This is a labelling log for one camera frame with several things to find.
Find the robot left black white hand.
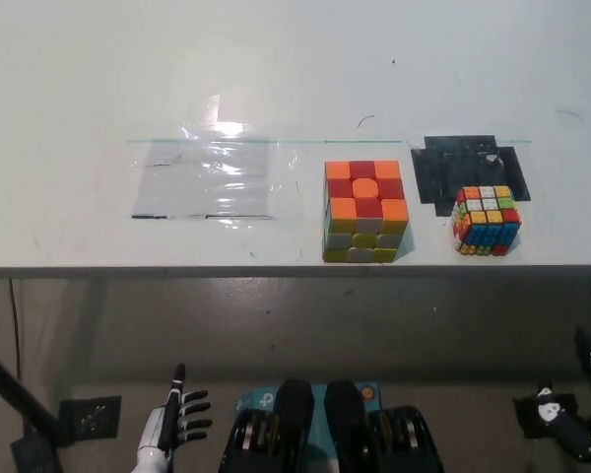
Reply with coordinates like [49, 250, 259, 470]
[137, 363, 214, 457]

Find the small multicolour studded cube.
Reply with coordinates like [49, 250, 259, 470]
[450, 184, 523, 258]

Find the robot left black body block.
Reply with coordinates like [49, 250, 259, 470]
[219, 377, 316, 473]

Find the big orange red puzzle cube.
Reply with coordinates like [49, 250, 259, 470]
[321, 160, 409, 265]

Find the teal cardboard router box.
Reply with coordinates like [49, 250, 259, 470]
[234, 381, 382, 423]

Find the black slanted stand pole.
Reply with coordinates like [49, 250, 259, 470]
[0, 339, 64, 473]

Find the clear plastic taped sheet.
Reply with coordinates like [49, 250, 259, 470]
[125, 93, 302, 228]

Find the black tape patch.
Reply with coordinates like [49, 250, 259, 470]
[410, 135, 532, 219]

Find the thin black cable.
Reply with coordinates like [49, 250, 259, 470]
[7, 278, 22, 383]

